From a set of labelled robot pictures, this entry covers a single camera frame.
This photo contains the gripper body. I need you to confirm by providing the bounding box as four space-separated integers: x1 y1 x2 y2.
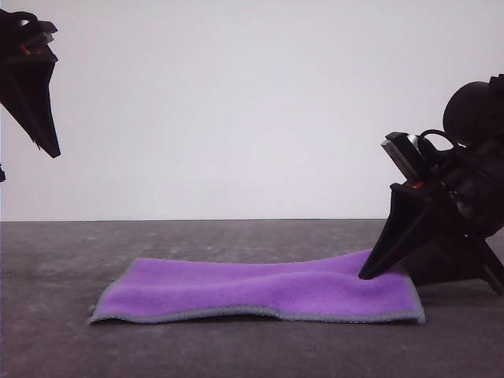
0 8 60 66
380 132 504 296

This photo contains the purple towel with grey hem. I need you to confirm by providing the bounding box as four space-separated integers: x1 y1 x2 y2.
87 247 426 327

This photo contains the grey table cloth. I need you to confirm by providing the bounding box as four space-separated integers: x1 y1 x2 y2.
0 218 504 378

